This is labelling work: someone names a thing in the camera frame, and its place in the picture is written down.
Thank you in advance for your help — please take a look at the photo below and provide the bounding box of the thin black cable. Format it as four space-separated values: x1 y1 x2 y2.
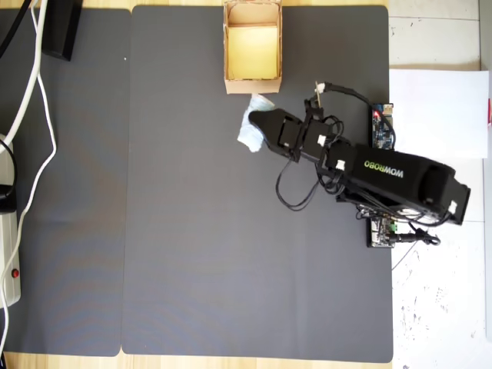
0 138 18 193

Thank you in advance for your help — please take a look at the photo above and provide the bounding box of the black barrel power connector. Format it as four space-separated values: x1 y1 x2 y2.
395 228 441 248

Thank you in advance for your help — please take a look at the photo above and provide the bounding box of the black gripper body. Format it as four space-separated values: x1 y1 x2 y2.
278 114 336 163

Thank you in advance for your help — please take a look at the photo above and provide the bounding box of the white paper sheet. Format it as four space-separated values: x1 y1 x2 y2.
388 68 490 160

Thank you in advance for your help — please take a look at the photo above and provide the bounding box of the black camera cable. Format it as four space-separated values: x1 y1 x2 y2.
322 82 386 109

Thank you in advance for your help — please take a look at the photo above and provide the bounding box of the blue circuit board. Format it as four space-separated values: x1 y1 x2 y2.
370 102 397 149

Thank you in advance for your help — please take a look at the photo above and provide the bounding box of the small wrist camera board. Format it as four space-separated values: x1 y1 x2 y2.
304 80 327 117

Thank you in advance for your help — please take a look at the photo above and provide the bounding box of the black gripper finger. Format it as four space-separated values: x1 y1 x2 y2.
260 128 300 163
248 108 305 135

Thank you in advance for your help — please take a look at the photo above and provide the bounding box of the large grey textured mat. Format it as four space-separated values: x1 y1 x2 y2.
121 4 394 363

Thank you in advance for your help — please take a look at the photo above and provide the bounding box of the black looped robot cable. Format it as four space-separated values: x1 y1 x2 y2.
275 158 321 213

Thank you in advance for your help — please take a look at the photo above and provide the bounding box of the white power strip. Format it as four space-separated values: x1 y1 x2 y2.
0 134 22 308

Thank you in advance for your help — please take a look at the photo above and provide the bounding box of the black circuit board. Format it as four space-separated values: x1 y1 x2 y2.
364 214 401 249

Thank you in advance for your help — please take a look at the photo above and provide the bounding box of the black power plug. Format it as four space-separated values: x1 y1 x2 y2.
0 184 16 214

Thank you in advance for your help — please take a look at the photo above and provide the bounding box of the block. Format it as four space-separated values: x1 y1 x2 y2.
237 93 276 154

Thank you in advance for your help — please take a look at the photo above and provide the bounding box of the black rectangular stand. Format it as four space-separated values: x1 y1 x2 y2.
41 0 84 62

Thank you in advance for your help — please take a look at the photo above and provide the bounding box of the open cardboard box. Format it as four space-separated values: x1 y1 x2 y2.
222 0 284 95

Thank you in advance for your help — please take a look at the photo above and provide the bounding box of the narrow grey textured mat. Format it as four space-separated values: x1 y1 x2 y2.
0 8 133 357

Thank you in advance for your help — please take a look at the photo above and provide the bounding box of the thick white cable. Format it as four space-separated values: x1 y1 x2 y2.
0 0 49 144

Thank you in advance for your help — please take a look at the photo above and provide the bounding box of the thin white cable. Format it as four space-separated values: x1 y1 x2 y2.
0 0 58 349

